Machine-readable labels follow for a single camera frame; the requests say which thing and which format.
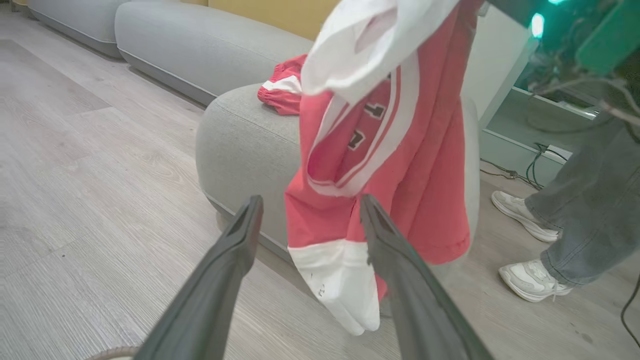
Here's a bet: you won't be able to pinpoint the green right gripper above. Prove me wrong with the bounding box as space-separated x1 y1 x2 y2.
575 0 640 77

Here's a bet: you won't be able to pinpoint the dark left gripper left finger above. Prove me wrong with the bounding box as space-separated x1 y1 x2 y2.
134 195 265 360

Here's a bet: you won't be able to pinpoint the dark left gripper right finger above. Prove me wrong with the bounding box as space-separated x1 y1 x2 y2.
359 194 494 360

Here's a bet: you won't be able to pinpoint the red white numbered jersey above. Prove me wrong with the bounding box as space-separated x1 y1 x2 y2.
284 0 485 337

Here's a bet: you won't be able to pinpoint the red garment with white stripe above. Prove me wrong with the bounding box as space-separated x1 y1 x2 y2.
257 54 308 116

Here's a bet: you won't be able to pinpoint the white brown-rimmed laundry basket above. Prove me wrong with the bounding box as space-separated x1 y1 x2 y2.
84 345 142 360

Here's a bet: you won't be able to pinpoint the white sneaker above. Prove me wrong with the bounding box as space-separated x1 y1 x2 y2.
498 258 574 304
490 190 562 244

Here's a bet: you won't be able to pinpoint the white open shelf cabinet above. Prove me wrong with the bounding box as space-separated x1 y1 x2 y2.
460 5 603 188

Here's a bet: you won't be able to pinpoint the white power strip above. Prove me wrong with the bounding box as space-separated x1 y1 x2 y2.
544 144 574 162

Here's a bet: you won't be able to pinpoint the blue grey jeans legs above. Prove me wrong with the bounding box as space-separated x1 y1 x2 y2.
524 112 640 288

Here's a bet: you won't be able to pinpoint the long grey sofa section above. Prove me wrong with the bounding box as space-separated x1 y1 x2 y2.
114 0 315 107

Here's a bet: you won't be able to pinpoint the yellow back cushion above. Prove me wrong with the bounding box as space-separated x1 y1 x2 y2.
180 0 342 42

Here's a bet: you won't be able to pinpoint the black floor cables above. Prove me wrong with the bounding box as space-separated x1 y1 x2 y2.
480 142 568 191

